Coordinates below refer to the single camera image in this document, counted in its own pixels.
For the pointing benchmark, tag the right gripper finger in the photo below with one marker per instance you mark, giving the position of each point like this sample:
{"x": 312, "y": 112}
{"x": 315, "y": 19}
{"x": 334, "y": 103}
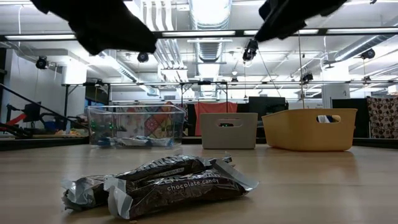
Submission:
{"x": 276, "y": 29}

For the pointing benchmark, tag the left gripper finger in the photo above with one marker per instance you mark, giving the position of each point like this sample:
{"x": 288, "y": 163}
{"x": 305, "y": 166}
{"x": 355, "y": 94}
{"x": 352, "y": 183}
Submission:
{"x": 130, "y": 40}

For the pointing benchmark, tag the blue white Hershey's bar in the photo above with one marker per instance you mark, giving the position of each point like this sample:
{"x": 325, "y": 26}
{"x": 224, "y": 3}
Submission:
{"x": 104, "y": 142}
{"x": 133, "y": 141}
{"x": 161, "y": 142}

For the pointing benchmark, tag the white ceiling light strip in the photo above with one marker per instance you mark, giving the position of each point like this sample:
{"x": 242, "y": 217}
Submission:
{"x": 367, "y": 30}
{"x": 309, "y": 31}
{"x": 199, "y": 33}
{"x": 40, "y": 37}

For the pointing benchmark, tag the thin metal pole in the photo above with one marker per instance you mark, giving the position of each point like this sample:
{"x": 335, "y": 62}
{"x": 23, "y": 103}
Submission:
{"x": 301, "y": 77}

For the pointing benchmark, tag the clear plastic bin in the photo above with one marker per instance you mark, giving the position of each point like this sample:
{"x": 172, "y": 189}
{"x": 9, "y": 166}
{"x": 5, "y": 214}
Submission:
{"x": 136, "y": 124}

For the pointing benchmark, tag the colourful patchwork quilt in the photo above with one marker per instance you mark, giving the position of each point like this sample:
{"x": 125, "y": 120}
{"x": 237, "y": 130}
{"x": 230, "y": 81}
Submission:
{"x": 154, "y": 124}

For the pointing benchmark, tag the white pillar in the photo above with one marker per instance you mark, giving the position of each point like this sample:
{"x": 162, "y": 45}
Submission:
{"x": 335, "y": 96}

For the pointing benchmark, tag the black diagonal brace bar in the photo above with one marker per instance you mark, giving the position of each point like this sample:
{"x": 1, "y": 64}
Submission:
{"x": 46, "y": 106}

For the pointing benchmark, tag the orange cloth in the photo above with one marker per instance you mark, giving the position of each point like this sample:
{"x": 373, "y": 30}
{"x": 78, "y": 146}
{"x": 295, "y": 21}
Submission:
{"x": 214, "y": 107}

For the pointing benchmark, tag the small black monitor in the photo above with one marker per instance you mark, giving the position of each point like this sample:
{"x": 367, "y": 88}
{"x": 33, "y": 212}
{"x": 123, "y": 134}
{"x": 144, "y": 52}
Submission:
{"x": 31, "y": 112}

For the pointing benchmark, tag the yellow plastic basket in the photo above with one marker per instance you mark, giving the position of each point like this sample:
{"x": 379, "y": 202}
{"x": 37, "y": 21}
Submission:
{"x": 311, "y": 137}

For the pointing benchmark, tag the grey plastic basket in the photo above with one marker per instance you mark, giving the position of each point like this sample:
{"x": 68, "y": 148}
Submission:
{"x": 230, "y": 137}

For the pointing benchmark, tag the red bar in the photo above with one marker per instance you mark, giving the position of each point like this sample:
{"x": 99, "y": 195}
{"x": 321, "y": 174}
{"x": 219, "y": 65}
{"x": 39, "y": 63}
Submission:
{"x": 15, "y": 119}

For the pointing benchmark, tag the brown polka dot cloth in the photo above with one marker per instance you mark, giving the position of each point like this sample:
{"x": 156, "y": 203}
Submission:
{"x": 385, "y": 109}

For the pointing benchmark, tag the small brown crumb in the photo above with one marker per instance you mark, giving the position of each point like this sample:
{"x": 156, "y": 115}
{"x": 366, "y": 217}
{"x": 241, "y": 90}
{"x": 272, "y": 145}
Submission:
{"x": 133, "y": 222}

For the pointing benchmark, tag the black hanging camera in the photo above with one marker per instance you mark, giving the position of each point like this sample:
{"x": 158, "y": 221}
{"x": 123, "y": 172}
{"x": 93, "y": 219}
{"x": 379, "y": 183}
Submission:
{"x": 42, "y": 62}
{"x": 368, "y": 53}
{"x": 307, "y": 77}
{"x": 143, "y": 56}
{"x": 250, "y": 49}

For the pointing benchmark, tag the white rectangular air duct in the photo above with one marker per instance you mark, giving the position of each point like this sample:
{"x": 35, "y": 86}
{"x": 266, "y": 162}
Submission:
{"x": 124, "y": 73}

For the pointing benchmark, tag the silver round ventilation duct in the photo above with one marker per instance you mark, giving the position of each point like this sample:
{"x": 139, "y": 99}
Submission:
{"x": 210, "y": 12}
{"x": 367, "y": 43}

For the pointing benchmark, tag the black aluminium rig frame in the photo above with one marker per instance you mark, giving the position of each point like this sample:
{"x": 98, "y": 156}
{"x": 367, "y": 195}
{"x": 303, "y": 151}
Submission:
{"x": 31, "y": 143}

